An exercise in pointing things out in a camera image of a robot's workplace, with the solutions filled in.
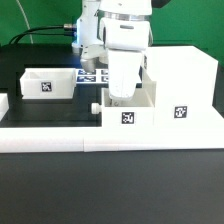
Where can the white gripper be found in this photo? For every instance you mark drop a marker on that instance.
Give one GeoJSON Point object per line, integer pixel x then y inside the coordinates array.
{"type": "Point", "coordinates": [123, 70]}

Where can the white front drawer tray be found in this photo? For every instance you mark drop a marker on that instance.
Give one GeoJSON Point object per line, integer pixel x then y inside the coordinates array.
{"type": "Point", "coordinates": [137, 112]}

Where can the white drawer tray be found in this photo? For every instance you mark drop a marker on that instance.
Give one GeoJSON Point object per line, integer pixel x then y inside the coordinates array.
{"type": "Point", "coordinates": [137, 112]}
{"type": "Point", "coordinates": [48, 83]}

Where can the white drawer cabinet box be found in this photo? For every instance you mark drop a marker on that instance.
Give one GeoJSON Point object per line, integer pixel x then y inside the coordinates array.
{"type": "Point", "coordinates": [182, 82]}

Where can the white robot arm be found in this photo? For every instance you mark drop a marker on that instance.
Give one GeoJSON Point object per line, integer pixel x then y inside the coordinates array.
{"type": "Point", "coordinates": [116, 33]}

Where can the white rear drawer tray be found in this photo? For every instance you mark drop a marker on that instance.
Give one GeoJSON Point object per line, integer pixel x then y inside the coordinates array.
{"type": "Point", "coordinates": [48, 83]}

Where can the marker tag sheet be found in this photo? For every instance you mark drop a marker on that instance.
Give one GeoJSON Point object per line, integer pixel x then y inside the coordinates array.
{"type": "Point", "coordinates": [99, 76]}

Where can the white U-shaped fence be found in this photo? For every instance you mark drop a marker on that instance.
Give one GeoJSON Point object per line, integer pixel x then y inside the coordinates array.
{"type": "Point", "coordinates": [208, 133]}

